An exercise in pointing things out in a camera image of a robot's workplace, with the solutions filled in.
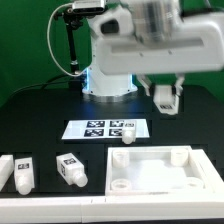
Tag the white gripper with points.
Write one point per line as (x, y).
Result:
(197, 45)

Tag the white square tabletop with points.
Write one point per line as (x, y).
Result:
(154, 170)

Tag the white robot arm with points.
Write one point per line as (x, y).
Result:
(141, 37)

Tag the white marker sheet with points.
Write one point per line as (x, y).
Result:
(103, 129)

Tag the white U-shaped fence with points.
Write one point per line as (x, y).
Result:
(172, 206)

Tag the silver camera on stand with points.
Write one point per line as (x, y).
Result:
(88, 6)

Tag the black camera stand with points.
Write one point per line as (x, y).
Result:
(72, 23)

